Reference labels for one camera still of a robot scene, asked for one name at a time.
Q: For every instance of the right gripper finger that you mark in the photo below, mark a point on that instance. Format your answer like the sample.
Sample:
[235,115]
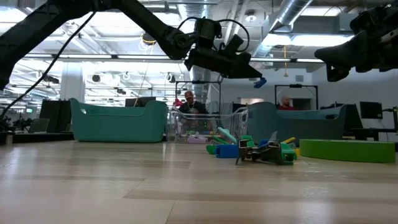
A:
[345,53]
[334,73]

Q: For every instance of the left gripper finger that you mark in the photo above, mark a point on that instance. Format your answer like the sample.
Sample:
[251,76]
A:
[242,67]

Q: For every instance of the wide green tape roll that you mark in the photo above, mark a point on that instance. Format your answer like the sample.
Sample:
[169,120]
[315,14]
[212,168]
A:
[342,151]

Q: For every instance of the lavender staple remover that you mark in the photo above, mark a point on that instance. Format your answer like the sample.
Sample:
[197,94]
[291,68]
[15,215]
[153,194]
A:
[197,140]

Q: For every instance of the yellow mini stapler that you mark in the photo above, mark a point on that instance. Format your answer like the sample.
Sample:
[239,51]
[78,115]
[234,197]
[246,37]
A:
[289,140]

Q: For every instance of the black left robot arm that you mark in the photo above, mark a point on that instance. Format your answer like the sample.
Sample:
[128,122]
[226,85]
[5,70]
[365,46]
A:
[31,31]

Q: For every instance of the black staple remover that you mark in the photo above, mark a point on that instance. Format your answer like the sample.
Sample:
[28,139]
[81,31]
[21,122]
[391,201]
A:
[264,152]

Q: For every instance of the black computer monitor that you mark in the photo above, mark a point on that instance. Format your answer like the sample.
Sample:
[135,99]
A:
[371,110]

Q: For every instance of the clear plastic bin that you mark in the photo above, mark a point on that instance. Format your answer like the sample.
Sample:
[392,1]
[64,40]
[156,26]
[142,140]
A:
[239,124]

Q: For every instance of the dull dark teal bin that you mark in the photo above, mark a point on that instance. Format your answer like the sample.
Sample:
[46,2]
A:
[311,130]

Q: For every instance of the long ceiling light strip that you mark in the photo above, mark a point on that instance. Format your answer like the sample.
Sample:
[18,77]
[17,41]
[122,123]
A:
[140,57]

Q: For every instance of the bright teal plastic bin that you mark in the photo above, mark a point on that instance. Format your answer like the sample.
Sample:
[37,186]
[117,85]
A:
[124,127]

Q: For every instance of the black partition panel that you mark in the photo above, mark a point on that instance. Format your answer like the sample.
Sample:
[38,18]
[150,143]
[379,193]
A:
[56,115]

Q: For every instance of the grey laptop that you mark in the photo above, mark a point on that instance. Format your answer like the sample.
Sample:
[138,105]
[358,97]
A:
[38,126]

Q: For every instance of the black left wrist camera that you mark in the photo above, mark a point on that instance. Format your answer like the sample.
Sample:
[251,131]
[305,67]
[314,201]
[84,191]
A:
[233,45]

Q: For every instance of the ribbed silver ventilation duct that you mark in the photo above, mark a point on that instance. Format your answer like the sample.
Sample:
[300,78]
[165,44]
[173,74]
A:
[199,9]

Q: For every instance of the slanted silver ventilation duct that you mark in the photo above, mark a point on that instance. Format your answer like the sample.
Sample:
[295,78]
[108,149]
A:
[292,12]

